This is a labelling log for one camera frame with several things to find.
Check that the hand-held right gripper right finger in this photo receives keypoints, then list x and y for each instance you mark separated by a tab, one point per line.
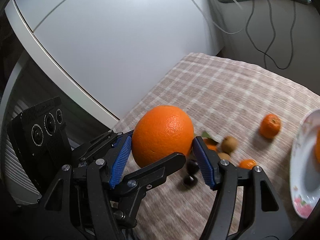
203	162

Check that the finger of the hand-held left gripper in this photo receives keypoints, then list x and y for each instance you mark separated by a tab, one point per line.
155	171
100	140

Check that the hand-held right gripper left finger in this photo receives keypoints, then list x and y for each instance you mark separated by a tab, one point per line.
121	162

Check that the dark grape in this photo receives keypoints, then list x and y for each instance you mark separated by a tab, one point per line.
189	180
192	167

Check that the mandarin with green leaf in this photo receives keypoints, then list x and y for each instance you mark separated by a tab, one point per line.
212	145

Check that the brown kiwi fruit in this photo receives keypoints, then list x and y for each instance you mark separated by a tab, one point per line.
228	145

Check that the large orange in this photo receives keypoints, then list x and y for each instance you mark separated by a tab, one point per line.
318	147
160	132

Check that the tiny mandarin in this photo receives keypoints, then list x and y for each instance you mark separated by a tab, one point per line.
247	164

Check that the floral white plate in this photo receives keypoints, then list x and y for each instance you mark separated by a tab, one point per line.
300	170

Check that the white ribbed panel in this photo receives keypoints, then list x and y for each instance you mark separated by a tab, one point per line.
17	170

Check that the beige checked tablecloth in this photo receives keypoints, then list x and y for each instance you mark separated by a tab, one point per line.
225	92

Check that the medium mandarin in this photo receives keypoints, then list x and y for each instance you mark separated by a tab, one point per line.
270	126

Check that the white cabinet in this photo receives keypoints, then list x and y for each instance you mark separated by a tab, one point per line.
112	42

